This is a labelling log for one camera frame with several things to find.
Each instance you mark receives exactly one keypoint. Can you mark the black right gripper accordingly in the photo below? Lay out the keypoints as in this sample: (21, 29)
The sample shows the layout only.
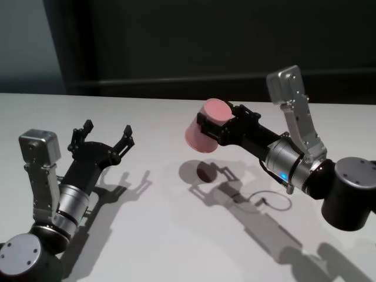
(252, 138)

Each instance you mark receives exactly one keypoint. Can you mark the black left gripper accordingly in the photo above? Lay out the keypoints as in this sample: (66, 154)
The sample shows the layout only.
(91, 158)

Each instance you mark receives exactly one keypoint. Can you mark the pink plastic cup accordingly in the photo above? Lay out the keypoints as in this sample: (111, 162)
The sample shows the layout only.
(202, 138)

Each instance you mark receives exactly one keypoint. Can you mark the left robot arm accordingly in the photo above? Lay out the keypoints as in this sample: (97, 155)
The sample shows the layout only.
(26, 255)

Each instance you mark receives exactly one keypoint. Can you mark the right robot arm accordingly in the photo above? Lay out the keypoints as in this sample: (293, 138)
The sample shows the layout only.
(343, 188)

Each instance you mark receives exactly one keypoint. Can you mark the thin grey horizontal rail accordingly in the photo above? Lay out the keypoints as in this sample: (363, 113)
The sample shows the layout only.
(176, 83)

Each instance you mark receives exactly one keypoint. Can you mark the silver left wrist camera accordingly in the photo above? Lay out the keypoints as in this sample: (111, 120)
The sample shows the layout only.
(41, 152)

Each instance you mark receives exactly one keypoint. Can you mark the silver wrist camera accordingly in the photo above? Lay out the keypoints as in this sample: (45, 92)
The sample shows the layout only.
(41, 152)
(296, 117)

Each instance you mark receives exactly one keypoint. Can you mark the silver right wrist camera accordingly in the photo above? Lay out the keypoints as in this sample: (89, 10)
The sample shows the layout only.
(296, 117)

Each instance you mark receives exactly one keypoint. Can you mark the dark vertical frame post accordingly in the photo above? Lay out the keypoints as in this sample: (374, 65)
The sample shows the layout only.
(70, 44)

